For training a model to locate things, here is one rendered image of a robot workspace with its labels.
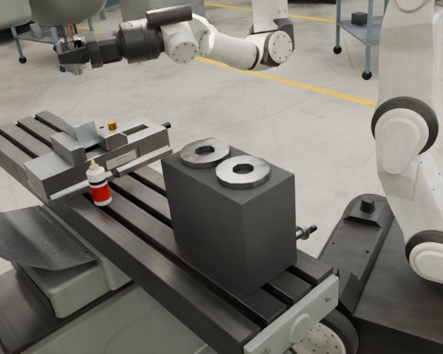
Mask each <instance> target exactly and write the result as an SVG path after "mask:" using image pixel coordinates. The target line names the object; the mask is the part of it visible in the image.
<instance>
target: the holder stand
mask: <svg viewBox="0 0 443 354"><path fill-rule="evenodd" d="M160 162H161V166H162V173H163V178H164V182H165V189H166V193H167V200H168V205H169V212H170V216H171V220H172V227H173V231H174V238H175V240H176V241H177V242H178V243H179V244H181V245H182V246H183V247H185V248H186V249H188V250H189V251H190V252H192V253H193V254H195V255H196V256H197V257H198V258H200V259H201V260H203V261H204V262H206V263H207V264H208V265H209V266H211V267H212V268H214V269H215V270H216V271H218V272H219V273H221V274H222V275H223V276H224V277H226V278H227V279H229V280H230V281H232V283H234V284H236V285H237V286H238V287H240V288H241V289H242V290H243V291H245V292H247V293H248V294H251V293H253V292H254V291H256V290H257V289H259V288H260V287H261V286H263V285H264V284H266V283H267V282H268V281H270V280H271V279H273V278H274V277H275V276H277V275H278V274H280V273H282V272H283V271H284V270H285V269H287V268H288V267H290V266H291V265H292V264H294V263H295V262H296V261H297V238H296V210H295V174H293V173H291V172H289V171H286V170H285V169H282V168H280V167H278V166H276V165H273V164H271V163H269V162H267V161H266V160H265V159H263V158H260V157H256V156H253V155H251V154H248V153H246V152H243V151H242V150H239V149H237V148H235V147H233V146H230V145H229V144H227V143H225V142H224V141H222V140H217V139H215V138H212V137H209V138H206V139H205V140H197V141H194V142H192V143H189V144H188V145H186V146H184V147H183V148H182V149H181V150H180V151H178V152H175V153H174V154H172V155H169V156H167V157H165V158H163V159H161V160H160Z"/></svg>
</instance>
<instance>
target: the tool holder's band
mask: <svg viewBox="0 0 443 354"><path fill-rule="evenodd" d="M81 42H82V41H81V38H80V37H75V38H74V39H73V40H69V41H64V40H63V39H60V40H59V41H58V45H59V46H60V47H71V46H76V45H78V44H80V43H81Z"/></svg>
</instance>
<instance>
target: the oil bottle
mask: <svg viewBox="0 0 443 354"><path fill-rule="evenodd" d="M86 175H87V178H88V182H89V186H90V189H91V194H92V197H93V199H94V204H95V205H98V206H104V205H107V204H109V203H110V202H111V200H112V197H111V194H110V189H109V186H108V181H107V178H106V175H105V170H104V168H103V167H101V166H98V164H96V163H95V161H94V160H91V166H90V167H89V169H88V170H87V171H86Z"/></svg>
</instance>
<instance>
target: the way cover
mask: <svg viewBox="0 0 443 354"><path fill-rule="evenodd" d="M27 208H28V209H27ZM21 210H22V211H21ZM25 211H26V212H25ZM42 211H43V212H42ZM44 213H45V214H44ZM39 214H40V215H39ZM28 215H29V216H28ZM4 218H5V220H4ZM19 218H20V219H19ZM14 220H16V221H14ZM23 221H24V222H23ZM55 222H56V223H55ZM35 223H37V224H35ZM18 224H19V225H18ZM23 226H24V227H23ZM31 228H32V229H31ZM4 229H5V230H4ZM37 229H38V230H37ZM56 229H59V230H56ZM12 230H13V231H12ZM61 230H62V231H61ZM21 231H22V232H21ZM40 231H41V232H40ZM9 233H10V235H9ZM18 233H20V235H19V234H18ZM34 233H35V234H34ZM28 235H29V236H28ZM50 235H52V237H51V236H50ZM40 238H41V239H40ZM68 239H70V240H68ZM45 240H46V241H45ZM53 240H54V241H53ZM74 240H75V241H74ZM28 241H29V242H28ZM39 241H40V242H39ZM9 242H10V243H9ZM45 242H48V243H45ZM22 243H23V244H22ZM56 243H57V244H56ZM2 244H3V245H2ZM67 244H68V245H67ZM26 245H27V247H26ZM15 246H16V248H15ZM62 246H64V247H62ZM23 247H24V248H23ZM6 248H8V249H6ZM57 248H58V249H57ZM41 249H42V250H41ZM53 250H54V251H53ZM87 250H88V251H87ZM0 251H1V252H0V257H1V258H2V259H4V260H7V261H10V262H14V263H19V264H23V265H27V266H33V267H37V268H43V269H47V270H64V269H66V268H71V267H73V266H78V265H80V264H83V263H87V262H89V261H93V260H96V259H99V257H97V255H95V253H94V252H92V251H91V250H90V249H89V248H88V247H86V246H85V245H84V244H83V243H82V242H80V241H79V240H78V239H77V238H76V237H75V236H74V235H73V234H72V233H71V232H70V234H69V231H68V230H67V229H66V228H65V227H64V226H62V225H61V224H60V223H59V222H58V221H57V220H56V219H55V218H54V217H52V216H51V215H50V214H49V213H48V212H47V211H45V210H44V209H43V208H42V207H41V206H39V205H36V206H30V207H26V208H22V209H16V210H12V211H6V212H0ZM33 252H34V253H35V254H34V253H33ZM62 252H63V253H64V254H62ZM12 254H13V255H12ZM39 254H40V255H39ZM76 254H77V255H76ZM24 256H25V257H24ZM86 256H88V258H87V257H86ZM20 258H21V259H20ZM37 258H38V260H37ZM69 258H70V259H69ZM29 260H31V261H29ZM34 261H35V262H34Z"/></svg>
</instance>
